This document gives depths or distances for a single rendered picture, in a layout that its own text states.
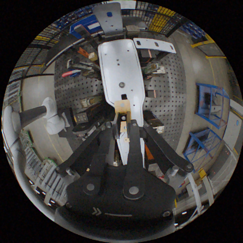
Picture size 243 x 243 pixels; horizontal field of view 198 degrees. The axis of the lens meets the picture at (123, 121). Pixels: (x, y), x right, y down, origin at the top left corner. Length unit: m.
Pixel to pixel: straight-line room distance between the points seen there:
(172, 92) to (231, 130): 7.44
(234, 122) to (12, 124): 8.32
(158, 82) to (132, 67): 0.41
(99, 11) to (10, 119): 0.60
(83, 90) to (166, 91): 0.82
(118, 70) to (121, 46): 0.17
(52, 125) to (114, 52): 0.78
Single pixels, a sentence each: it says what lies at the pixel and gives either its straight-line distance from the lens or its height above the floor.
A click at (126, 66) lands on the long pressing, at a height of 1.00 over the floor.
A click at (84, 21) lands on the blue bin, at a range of 0.76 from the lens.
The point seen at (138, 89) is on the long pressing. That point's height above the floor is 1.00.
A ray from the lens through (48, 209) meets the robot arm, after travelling 0.28.
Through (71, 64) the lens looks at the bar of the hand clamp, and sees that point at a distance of 0.34.
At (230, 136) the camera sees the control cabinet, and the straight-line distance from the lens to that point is 8.03.
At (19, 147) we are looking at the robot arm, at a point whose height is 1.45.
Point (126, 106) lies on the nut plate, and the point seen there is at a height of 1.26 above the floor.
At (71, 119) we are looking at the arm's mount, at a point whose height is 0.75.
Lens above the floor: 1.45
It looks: 67 degrees down
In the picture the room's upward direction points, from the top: 175 degrees counter-clockwise
